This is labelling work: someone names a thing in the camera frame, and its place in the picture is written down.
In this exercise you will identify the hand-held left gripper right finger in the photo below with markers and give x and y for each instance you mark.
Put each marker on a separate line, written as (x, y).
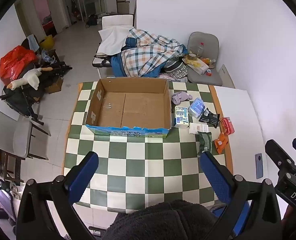
(214, 176)

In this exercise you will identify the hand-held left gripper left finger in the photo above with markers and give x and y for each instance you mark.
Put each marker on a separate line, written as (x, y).
(85, 176)

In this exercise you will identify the orange packet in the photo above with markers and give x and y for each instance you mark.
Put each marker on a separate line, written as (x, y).
(221, 143)

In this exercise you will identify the green cloth pouch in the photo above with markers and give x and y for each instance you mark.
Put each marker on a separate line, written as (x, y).
(204, 141)

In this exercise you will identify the white packet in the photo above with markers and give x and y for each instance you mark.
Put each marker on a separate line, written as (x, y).
(198, 128)

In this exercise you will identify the red packet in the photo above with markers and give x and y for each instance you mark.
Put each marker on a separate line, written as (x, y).
(226, 125)

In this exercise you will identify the black packet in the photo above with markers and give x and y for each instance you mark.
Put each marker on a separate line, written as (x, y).
(209, 118)

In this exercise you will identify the blue-white medicine box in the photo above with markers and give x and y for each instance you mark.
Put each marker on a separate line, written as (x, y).
(181, 116)

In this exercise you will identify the clear blue wipes pack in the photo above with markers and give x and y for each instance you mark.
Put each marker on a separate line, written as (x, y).
(196, 107)

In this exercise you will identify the purple cloth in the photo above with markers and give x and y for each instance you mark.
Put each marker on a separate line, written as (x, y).
(180, 97)

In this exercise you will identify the blue smartphone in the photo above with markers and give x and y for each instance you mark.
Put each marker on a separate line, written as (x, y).
(259, 165)

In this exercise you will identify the dark fleece garment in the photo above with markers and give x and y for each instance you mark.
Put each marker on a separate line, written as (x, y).
(160, 222)

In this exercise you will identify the grey folding chair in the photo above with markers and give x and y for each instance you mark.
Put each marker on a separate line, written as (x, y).
(9, 135)

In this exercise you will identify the white leaning panel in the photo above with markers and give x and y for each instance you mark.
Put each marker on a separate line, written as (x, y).
(226, 76)

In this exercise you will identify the small brown cardboard box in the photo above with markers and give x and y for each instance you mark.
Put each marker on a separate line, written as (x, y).
(54, 86)

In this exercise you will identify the black folding rack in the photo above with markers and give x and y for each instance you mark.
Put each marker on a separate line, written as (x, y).
(20, 100)

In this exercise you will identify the small red box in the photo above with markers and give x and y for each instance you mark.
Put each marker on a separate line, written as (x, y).
(209, 73)

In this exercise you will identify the yellow white snack package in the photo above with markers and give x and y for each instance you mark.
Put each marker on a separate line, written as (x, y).
(198, 65)

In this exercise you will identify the white goose plush toy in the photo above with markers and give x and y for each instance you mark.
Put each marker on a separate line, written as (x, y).
(30, 77)

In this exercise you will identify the black white striped cloth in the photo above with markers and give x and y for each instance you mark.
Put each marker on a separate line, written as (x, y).
(176, 68)

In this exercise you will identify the tape roll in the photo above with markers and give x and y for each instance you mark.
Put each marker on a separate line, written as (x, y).
(191, 55)

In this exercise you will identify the clear plastic bottle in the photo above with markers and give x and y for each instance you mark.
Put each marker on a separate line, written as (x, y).
(200, 48)

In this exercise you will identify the grey padded chair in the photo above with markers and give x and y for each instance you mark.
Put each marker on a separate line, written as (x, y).
(208, 40)

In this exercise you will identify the red plastic bag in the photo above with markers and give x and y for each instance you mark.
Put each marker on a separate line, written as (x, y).
(12, 61)

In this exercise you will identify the white pillow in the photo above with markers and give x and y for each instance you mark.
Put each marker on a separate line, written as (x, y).
(111, 40)

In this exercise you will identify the plaid blanket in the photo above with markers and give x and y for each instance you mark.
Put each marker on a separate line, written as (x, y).
(148, 52)

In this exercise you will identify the yellow bucket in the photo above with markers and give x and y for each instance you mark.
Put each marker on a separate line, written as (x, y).
(47, 42)

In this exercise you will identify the light blue cloth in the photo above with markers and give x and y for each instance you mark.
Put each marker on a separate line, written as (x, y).
(33, 42)

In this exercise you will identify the black bag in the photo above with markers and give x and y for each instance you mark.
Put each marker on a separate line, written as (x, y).
(93, 19)

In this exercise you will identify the white chair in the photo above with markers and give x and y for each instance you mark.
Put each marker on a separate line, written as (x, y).
(118, 20)

